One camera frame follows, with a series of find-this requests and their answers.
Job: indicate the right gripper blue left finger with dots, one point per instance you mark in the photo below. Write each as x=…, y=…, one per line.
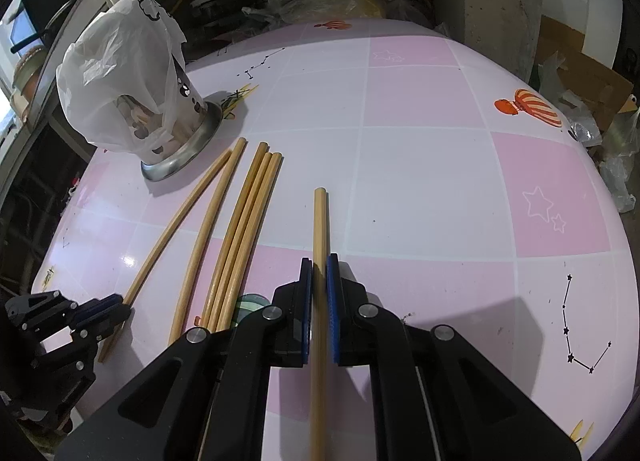
x=305, y=292

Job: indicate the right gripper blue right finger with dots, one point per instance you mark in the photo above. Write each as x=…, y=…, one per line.
x=334, y=293

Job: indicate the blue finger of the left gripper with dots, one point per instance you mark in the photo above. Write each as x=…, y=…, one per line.
x=83, y=316
x=108, y=321

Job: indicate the cardboard box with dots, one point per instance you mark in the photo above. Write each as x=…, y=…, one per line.
x=603, y=90

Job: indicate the white plastic bag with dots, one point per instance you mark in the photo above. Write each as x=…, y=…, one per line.
x=118, y=84

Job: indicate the black microwave oven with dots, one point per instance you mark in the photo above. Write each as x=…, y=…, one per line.
x=37, y=22

